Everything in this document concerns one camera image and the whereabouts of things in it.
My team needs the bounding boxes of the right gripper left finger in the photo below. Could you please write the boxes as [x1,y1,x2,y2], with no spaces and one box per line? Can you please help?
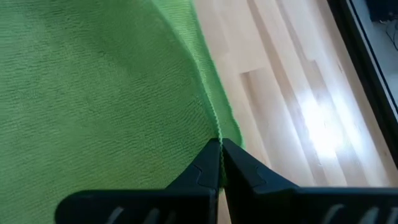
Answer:
[55,138,223,224]

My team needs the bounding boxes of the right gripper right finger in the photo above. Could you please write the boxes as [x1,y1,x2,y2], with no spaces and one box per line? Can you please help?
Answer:
[221,138,398,224]

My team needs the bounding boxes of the green microfiber towel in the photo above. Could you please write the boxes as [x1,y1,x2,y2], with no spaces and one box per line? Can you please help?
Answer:
[0,0,246,224]

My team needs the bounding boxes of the black metal table frame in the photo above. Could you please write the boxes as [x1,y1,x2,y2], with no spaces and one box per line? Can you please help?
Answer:
[326,0,398,170]

